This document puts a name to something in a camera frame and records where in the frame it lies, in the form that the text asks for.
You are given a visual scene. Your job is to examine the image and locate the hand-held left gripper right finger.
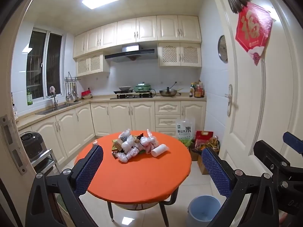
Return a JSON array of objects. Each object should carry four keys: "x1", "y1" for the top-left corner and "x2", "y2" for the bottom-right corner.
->
[{"x1": 201, "y1": 147, "x2": 280, "y2": 227}]

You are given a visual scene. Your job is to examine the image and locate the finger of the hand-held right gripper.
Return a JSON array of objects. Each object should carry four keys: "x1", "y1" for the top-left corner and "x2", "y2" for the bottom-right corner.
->
[
  {"x1": 253, "y1": 140, "x2": 303, "y2": 185},
  {"x1": 283, "y1": 132, "x2": 303, "y2": 155}
]

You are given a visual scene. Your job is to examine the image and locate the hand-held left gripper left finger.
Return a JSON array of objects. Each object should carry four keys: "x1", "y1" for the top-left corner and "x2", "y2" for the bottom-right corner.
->
[{"x1": 25, "y1": 144, "x2": 104, "y2": 227}]

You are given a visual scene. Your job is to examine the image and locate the blue plastic bin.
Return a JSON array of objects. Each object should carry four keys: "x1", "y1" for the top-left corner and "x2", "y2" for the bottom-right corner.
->
[{"x1": 188, "y1": 195, "x2": 222, "y2": 227}]

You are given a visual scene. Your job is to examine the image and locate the heap of bags and wrappers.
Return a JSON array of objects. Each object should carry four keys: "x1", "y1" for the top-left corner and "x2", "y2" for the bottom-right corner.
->
[{"x1": 111, "y1": 129, "x2": 161, "y2": 163}]

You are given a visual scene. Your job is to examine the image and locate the white paper roll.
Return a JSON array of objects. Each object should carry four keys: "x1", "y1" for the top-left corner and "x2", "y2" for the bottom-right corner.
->
[{"x1": 151, "y1": 144, "x2": 170, "y2": 158}]

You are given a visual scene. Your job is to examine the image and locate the large brown cardboard box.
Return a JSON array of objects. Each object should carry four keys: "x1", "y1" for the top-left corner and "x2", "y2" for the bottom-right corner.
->
[{"x1": 197, "y1": 153, "x2": 210, "y2": 175}]

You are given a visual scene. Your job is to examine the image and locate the pile of assorted groceries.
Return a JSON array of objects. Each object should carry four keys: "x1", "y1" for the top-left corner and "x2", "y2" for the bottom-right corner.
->
[{"x1": 204, "y1": 136, "x2": 221, "y2": 151}]

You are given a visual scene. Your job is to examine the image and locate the small brown cardboard box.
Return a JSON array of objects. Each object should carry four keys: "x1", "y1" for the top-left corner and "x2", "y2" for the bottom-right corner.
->
[{"x1": 189, "y1": 146, "x2": 202, "y2": 161}]

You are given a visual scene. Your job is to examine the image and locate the red gift box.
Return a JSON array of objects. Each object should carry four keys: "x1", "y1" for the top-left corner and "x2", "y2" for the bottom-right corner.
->
[{"x1": 196, "y1": 131, "x2": 213, "y2": 148}]

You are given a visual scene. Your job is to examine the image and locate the metal step stool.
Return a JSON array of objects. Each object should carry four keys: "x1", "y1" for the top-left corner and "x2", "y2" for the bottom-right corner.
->
[{"x1": 31, "y1": 148, "x2": 62, "y2": 174}]

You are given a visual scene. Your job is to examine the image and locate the white green rice bag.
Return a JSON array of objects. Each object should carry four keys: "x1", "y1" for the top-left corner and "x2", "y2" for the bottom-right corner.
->
[{"x1": 176, "y1": 119, "x2": 196, "y2": 147}]

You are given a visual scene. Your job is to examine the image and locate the orange round table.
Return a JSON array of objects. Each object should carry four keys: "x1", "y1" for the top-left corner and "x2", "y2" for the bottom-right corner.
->
[{"x1": 74, "y1": 130, "x2": 192, "y2": 227}]

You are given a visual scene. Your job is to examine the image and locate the cream kitchen base cabinets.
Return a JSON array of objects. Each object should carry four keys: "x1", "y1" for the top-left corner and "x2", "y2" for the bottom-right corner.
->
[{"x1": 18, "y1": 95, "x2": 207, "y2": 166}]

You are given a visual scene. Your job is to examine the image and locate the white panel door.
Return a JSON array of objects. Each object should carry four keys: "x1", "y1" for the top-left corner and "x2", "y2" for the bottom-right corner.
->
[{"x1": 211, "y1": 0, "x2": 303, "y2": 171}]

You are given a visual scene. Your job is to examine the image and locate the steel kitchen sink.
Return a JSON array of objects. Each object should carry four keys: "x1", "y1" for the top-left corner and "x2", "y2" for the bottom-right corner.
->
[{"x1": 35, "y1": 102, "x2": 81, "y2": 115}]

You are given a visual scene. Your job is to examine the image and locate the steel faucet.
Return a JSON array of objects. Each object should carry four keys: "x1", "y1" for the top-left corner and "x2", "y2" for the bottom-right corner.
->
[{"x1": 49, "y1": 86, "x2": 58, "y2": 109}]

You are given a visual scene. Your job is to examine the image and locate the metal strike plate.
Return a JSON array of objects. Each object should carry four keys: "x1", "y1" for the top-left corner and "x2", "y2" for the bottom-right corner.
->
[{"x1": 0, "y1": 115, "x2": 26, "y2": 176}]

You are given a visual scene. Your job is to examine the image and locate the cluster of condiment bottles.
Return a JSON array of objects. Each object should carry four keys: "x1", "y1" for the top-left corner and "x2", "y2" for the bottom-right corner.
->
[{"x1": 189, "y1": 80, "x2": 204, "y2": 98}]

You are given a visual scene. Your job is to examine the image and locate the hanging utensil rack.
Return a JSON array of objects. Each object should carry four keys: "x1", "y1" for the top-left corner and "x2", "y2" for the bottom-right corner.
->
[{"x1": 65, "y1": 72, "x2": 81, "y2": 101}]

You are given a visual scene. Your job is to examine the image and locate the black gas stove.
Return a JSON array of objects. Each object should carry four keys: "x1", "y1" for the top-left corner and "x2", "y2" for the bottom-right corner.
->
[{"x1": 110, "y1": 93, "x2": 155, "y2": 100}]

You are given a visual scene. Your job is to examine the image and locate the dark wok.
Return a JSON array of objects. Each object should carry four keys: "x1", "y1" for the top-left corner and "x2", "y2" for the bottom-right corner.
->
[{"x1": 114, "y1": 86, "x2": 134, "y2": 94}]

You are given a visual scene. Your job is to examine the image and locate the steel frying pan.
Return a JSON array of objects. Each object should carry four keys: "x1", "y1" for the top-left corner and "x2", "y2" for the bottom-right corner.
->
[{"x1": 159, "y1": 88, "x2": 184, "y2": 97}]

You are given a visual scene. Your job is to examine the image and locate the cream lattice-door cabinet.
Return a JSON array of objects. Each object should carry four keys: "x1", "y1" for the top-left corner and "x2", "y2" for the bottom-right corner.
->
[
  {"x1": 76, "y1": 54, "x2": 110, "y2": 77},
  {"x1": 158, "y1": 43, "x2": 202, "y2": 67}
]

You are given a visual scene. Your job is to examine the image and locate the dark sliding window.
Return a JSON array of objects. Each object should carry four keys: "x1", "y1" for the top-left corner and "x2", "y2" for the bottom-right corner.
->
[{"x1": 26, "y1": 27, "x2": 63, "y2": 100}]

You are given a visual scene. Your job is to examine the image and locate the red paper door decoration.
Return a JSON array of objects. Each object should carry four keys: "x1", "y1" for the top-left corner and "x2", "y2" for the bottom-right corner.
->
[{"x1": 235, "y1": 2, "x2": 276, "y2": 66}]

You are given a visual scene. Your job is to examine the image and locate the black range hood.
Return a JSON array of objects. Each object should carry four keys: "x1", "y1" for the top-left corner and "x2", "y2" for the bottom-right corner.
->
[{"x1": 105, "y1": 44, "x2": 158, "y2": 63}]

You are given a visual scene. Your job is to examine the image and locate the cream upper wall cabinets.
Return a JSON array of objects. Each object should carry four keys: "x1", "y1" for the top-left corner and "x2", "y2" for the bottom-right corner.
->
[{"x1": 73, "y1": 15, "x2": 202, "y2": 59}]

